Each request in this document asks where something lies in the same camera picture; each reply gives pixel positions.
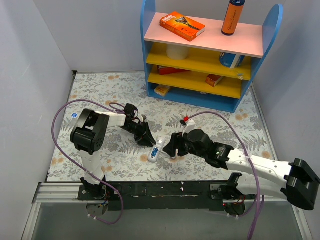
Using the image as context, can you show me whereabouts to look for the floral patterned table mat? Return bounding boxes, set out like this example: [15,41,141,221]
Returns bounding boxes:
[47,72,274,182]

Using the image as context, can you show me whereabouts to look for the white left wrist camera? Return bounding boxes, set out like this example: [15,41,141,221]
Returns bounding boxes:
[139,114,147,123]

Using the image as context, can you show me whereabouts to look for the blue white can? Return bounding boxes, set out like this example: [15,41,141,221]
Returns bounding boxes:
[219,52,245,69]

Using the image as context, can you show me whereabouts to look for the orange box on shelf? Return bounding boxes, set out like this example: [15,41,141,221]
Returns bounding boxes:
[205,74,225,88]

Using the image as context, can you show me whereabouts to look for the yellow red packet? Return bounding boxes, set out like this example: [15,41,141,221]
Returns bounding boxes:
[154,84,171,97]

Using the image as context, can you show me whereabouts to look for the blue wooden shelf unit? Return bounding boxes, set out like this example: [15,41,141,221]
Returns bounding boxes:
[140,0,284,113]

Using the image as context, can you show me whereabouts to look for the red box on shelf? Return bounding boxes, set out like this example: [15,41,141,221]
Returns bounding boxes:
[157,65,188,75]

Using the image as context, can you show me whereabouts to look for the orange blue spray bottle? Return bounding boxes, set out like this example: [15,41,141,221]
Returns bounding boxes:
[221,0,245,36]

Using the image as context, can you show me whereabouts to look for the clear bottle blue cap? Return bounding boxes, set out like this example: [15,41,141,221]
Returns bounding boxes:
[71,113,79,120]

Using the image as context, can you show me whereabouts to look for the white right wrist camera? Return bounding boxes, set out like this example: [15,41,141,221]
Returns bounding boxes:
[180,116,196,135]

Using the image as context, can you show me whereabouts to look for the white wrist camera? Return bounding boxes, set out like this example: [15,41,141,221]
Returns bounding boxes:
[139,114,147,123]
[180,116,196,135]

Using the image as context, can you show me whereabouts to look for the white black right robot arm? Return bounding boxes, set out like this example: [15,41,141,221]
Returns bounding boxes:
[163,129,320,211]

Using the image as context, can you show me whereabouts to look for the orange razor box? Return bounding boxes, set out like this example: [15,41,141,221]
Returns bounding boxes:
[159,11,206,42]

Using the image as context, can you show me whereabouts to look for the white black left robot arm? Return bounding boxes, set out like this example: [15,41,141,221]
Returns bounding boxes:
[70,103,156,200]

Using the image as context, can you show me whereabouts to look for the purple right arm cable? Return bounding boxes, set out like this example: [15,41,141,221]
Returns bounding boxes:
[186,111,265,240]

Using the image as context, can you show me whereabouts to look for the white remote control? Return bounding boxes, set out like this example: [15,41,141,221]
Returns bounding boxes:
[147,136,167,163]

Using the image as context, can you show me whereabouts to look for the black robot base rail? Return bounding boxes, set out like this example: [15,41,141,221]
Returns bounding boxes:
[77,180,253,212]

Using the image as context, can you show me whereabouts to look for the blue battery in remote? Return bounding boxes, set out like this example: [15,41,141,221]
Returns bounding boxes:
[151,147,159,158]

